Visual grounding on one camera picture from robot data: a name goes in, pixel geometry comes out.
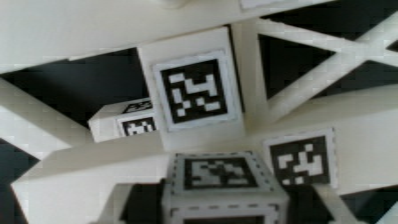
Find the white tagged chair leg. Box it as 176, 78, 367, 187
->
89, 98, 157, 142

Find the white U-shaped obstacle frame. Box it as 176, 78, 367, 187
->
0, 78, 93, 159

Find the white chair back part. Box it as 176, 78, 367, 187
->
0, 0, 398, 224

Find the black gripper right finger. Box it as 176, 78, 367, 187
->
283, 183, 370, 224

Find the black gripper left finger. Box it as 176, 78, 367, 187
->
89, 182, 164, 224

